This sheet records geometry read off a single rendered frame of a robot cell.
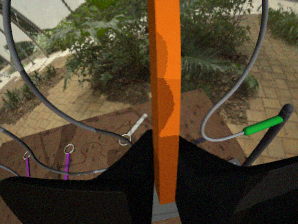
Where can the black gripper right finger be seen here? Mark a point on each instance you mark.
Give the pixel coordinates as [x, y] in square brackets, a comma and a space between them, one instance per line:
[211, 190]

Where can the white loop with straight handle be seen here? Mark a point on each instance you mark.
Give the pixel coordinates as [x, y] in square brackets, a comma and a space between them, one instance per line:
[134, 129]

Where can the orange handle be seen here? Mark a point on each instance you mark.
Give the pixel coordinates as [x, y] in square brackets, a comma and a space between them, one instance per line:
[165, 93]

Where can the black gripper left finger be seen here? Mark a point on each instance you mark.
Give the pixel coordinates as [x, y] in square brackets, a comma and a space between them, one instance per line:
[123, 194]

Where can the white ring with dark grey handle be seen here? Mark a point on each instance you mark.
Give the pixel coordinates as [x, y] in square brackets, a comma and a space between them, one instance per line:
[199, 141]

